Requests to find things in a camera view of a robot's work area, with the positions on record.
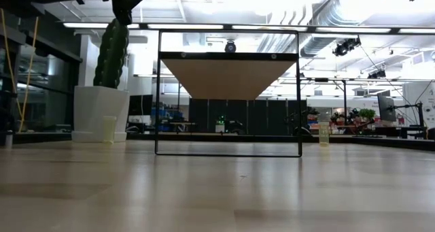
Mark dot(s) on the small yellow-green medicine bottle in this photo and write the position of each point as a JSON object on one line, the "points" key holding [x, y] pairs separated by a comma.
{"points": [[109, 130], [324, 135]]}

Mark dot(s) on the green cactus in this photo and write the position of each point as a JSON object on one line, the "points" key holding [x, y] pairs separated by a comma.
{"points": [[112, 62]]}

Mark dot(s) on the black screen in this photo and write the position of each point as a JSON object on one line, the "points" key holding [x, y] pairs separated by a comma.
{"points": [[140, 105]]}

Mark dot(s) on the white hexagonal planter pot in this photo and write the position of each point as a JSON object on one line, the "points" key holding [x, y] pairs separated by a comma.
{"points": [[91, 102]]}

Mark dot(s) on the small robot with green light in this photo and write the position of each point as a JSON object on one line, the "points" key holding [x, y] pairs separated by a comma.
{"points": [[226, 124]]}

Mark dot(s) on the black ceiling spotlight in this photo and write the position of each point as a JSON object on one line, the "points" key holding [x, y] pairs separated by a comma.
{"points": [[346, 47], [377, 74]]}

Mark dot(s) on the green potted plant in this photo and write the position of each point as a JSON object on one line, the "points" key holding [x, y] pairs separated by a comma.
{"points": [[367, 114]]}

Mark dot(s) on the computer monitor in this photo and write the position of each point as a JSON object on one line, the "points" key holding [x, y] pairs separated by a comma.
{"points": [[386, 107]]}

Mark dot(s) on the white cabinet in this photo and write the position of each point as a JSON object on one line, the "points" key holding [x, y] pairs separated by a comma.
{"points": [[419, 102]]}

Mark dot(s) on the black round camera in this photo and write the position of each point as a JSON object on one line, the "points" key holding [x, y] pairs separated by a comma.
{"points": [[230, 47]]}

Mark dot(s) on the wooden shelf with black frame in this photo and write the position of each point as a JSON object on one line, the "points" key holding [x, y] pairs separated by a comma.
{"points": [[227, 79]]}

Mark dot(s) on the black partition wall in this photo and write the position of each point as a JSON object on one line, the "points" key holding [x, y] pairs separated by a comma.
{"points": [[248, 116]]}

